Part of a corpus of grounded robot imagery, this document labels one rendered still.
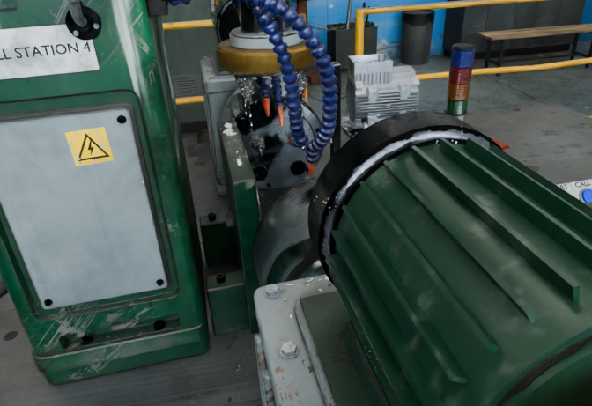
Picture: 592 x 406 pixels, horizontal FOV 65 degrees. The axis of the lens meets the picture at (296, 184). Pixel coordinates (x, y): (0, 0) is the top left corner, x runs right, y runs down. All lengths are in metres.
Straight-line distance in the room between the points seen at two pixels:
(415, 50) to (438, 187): 5.76
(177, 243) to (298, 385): 0.42
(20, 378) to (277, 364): 0.69
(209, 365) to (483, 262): 0.75
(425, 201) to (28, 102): 0.56
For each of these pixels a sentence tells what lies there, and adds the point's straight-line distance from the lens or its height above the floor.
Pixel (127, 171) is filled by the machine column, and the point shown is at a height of 1.21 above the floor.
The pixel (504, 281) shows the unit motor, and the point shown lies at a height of 1.35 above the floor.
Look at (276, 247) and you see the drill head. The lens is 0.66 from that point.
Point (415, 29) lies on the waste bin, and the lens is 6.01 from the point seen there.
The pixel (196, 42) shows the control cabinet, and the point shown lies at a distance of 3.96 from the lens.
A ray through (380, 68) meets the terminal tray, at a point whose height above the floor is 1.12.
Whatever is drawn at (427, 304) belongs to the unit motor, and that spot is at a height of 1.32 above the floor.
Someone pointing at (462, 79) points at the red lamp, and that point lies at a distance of 1.37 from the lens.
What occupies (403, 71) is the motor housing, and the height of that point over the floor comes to 1.10.
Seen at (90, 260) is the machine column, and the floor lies 1.06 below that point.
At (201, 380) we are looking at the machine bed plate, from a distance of 0.93.
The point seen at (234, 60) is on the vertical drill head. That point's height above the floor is 1.32.
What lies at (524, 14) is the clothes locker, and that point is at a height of 0.51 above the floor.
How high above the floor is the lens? 1.50
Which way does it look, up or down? 28 degrees down
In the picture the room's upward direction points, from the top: 3 degrees counter-clockwise
